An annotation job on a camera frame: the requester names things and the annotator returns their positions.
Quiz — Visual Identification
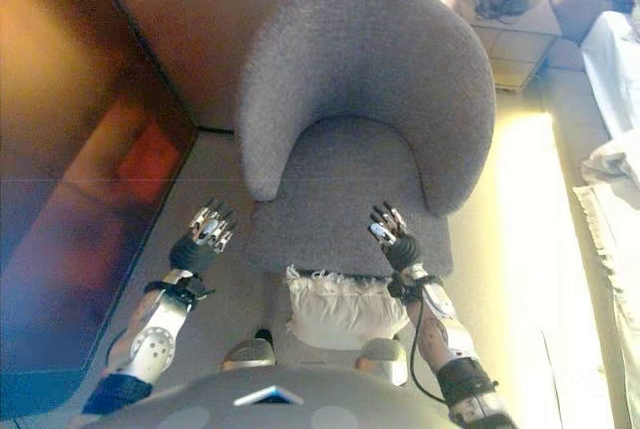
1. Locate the silver right robot leg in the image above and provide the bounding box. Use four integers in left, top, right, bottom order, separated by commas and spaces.
354, 337, 409, 386

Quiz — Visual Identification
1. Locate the silver left robot leg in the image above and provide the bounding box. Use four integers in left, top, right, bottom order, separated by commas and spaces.
221, 328, 277, 374

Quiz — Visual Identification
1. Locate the white bed sheet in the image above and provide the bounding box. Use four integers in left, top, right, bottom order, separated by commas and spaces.
579, 11, 640, 140

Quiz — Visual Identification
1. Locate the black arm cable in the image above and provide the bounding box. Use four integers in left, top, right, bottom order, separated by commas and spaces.
409, 293, 451, 406
103, 326, 132, 375

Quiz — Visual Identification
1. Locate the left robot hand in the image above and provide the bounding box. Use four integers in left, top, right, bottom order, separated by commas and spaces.
169, 196, 239, 275

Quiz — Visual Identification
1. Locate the silver robot leg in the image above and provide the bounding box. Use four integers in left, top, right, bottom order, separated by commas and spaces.
354, 337, 409, 386
221, 328, 277, 374

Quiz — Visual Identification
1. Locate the glossy dark reflective panel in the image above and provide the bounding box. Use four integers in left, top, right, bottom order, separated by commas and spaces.
0, 0, 201, 420

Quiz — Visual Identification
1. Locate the grey fabric armchair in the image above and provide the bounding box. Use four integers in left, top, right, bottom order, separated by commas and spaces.
235, 0, 497, 279

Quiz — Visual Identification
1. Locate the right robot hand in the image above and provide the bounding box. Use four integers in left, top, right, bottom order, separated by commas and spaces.
368, 201, 421, 273

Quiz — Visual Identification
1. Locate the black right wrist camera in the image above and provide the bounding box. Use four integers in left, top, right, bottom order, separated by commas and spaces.
387, 272, 409, 300

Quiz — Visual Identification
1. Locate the white fringed cushion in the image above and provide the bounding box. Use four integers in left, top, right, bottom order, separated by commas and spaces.
284, 264, 411, 353

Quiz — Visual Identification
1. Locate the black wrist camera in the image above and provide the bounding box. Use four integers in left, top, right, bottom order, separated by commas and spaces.
387, 272, 409, 300
177, 276, 216, 301

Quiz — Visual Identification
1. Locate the beige bedside table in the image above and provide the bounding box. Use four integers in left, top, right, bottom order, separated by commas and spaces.
448, 0, 562, 93

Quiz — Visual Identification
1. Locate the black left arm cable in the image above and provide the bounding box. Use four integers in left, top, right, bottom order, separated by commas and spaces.
103, 326, 132, 375

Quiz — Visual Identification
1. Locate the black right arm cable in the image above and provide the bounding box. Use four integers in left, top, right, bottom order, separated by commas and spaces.
409, 293, 451, 406

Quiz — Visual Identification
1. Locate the grey robot torso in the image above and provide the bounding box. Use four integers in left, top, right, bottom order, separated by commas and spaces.
69, 366, 461, 429

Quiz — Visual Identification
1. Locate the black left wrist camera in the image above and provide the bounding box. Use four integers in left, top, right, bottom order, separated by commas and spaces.
177, 276, 216, 301

